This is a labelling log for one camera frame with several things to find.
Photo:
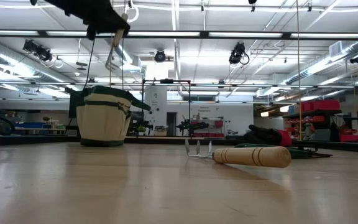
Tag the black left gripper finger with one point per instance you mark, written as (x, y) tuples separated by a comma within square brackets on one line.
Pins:
[(104, 21)]

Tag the black red gardening glove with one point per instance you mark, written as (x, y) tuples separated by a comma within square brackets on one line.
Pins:
[(266, 133)]

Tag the green pruning shears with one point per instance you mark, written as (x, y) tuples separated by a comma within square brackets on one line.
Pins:
[(300, 153)]

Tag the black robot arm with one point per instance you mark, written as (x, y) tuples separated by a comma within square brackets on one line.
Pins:
[(140, 126), (194, 126)]

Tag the cream green gardening bag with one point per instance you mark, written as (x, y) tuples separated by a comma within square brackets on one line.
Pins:
[(102, 124)]

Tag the black spotlight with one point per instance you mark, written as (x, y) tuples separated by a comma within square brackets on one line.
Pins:
[(356, 59), (159, 56), (236, 54), (37, 49)]

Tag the small potted plant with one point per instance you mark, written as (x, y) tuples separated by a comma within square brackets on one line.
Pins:
[(141, 129)]

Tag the cream basket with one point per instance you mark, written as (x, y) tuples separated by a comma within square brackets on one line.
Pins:
[(161, 130)]

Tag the table with blue bins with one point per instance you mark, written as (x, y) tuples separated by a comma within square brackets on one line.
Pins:
[(33, 125)]

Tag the rack with red bins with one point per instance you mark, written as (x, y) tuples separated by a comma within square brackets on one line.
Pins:
[(217, 124)]

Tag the shelf with red bins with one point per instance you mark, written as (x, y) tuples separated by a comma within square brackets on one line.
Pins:
[(320, 105)]

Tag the black station frame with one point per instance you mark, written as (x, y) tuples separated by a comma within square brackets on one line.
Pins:
[(166, 81)]

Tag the black aluminium table frame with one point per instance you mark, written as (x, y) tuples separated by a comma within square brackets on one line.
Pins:
[(166, 140)]

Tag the black frame bar with lights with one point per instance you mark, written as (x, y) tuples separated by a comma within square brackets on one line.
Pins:
[(286, 35)]

